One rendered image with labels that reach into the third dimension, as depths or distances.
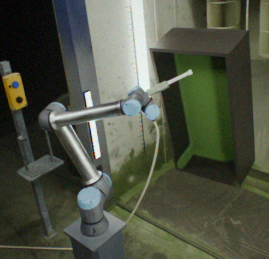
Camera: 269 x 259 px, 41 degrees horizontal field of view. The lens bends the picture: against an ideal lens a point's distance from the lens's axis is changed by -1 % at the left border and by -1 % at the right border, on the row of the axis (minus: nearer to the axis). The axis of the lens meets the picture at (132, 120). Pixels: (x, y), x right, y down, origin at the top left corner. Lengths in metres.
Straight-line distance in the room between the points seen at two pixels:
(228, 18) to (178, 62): 0.93
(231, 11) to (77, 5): 1.58
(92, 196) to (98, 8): 1.48
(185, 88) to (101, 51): 0.77
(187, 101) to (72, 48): 1.09
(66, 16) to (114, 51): 0.56
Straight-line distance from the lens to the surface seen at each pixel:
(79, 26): 2.85
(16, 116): 2.88
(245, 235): 3.26
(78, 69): 2.88
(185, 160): 3.34
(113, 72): 3.14
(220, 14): 3.72
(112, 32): 3.09
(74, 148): 2.34
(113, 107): 1.97
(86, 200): 2.30
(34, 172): 2.90
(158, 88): 2.38
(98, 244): 2.38
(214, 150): 3.41
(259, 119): 3.89
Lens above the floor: 2.28
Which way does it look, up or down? 25 degrees down
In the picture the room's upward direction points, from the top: 6 degrees counter-clockwise
